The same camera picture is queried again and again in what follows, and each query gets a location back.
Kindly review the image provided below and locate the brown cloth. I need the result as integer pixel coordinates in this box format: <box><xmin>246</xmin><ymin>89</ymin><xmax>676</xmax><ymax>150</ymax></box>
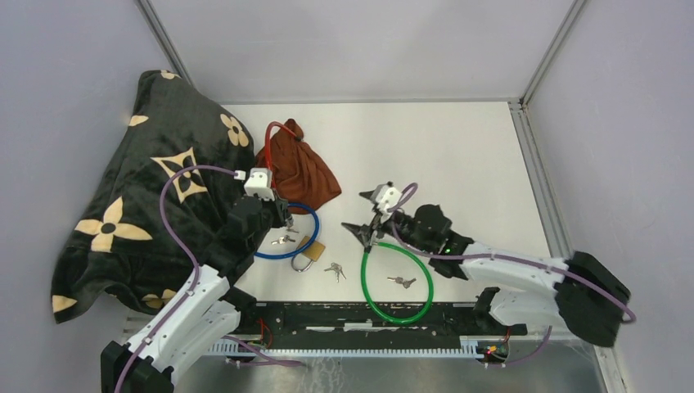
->
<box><xmin>255</xmin><ymin>139</ymin><xmax>342</xmax><ymax>210</ymax></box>

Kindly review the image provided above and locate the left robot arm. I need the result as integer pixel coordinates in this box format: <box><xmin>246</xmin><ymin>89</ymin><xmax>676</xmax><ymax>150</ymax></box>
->
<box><xmin>101</xmin><ymin>196</ymin><xmax>292</xmax><ymax>392</ymax></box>

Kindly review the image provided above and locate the blue lock key bunch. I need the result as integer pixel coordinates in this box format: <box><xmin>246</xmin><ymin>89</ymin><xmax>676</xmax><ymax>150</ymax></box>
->
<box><xmin>271</xmin><ymin>234</ymin><xmax>296</xmax><ymax>245</ymax></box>

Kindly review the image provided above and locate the black floral blanket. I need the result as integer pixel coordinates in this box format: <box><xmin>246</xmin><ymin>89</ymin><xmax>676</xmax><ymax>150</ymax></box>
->
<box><xmin>51</xmin><ymin>70</ymin><xmax>255</xmax><ymax>323</ymax></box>

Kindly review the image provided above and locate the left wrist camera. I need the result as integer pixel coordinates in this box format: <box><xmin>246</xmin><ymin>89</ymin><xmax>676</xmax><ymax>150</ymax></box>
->
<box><xmin>244</xmin><ymin>168</ymin><xmax>276</xmax><ymax>201</ymax></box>

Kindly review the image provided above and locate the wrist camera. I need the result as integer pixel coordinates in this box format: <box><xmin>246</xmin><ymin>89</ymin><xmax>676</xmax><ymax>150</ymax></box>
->
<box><xmin>244</xmin><ymin>168</ymin><xmax>276</xmax><ymax>201</ymax></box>
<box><xmin>371</xmin><ymin>182</ymin><xmax>402</xmax><ymax>215</ymax></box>

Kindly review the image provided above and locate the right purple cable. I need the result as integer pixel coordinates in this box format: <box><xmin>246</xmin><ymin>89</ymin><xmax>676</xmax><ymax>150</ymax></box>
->
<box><xmin>387</xmin><ymin>182</ymin><xmax>638</xmax><ymax>324</ymax></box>

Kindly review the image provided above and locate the aluminium frame right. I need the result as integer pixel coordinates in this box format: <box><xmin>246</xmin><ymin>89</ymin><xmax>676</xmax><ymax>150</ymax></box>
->
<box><xmin>509</xmin><ymin>98</ymin><xmax>628</xmax><ymax>392</ymax></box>

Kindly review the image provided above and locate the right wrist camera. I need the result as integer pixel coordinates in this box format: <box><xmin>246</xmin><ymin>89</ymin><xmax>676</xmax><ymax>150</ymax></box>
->
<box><xmin>371</xmin><ymin>182</ymin><xmax>402</xmax><ymax>215</ymax></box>

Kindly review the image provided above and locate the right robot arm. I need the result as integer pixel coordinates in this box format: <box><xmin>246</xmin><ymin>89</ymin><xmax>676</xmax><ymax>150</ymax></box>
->
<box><xmin>342</xmin><ymin>183</ymin><xmax>637</xmax><ymax>348</ymax></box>

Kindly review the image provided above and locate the red cable lock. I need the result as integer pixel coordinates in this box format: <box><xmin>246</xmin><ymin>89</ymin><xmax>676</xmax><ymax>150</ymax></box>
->
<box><xmin>258</xmin><ymin>119</ymin><xmax>304</xmax><ymax>189</ymax></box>

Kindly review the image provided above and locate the large brass padlock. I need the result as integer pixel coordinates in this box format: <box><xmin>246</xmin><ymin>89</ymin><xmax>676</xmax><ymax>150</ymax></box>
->
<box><xmin>290</xmin><ymin>236</ymin><xmax>326</xmax><ymax>273</ymax></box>

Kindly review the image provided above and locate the blue cable lock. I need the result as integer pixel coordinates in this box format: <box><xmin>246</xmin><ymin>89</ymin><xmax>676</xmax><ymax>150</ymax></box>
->
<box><xmin>254</xmin><ymin>202</ymin><xmax>321</xmax><ymax>260</ymax></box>

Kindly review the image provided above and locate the green cable lock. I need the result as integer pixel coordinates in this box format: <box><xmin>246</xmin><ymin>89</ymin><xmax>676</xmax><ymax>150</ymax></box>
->
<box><xmin>360</xmin><ymin>242</ymin><xmax>435</xmax><ymax>326</ymax></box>

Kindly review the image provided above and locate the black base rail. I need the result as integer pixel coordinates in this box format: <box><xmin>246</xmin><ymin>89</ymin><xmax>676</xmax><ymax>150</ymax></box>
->
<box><xmin>235</xmin><ymin>301</ymin><xmax>528</xmax><ymax>350</ymax></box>

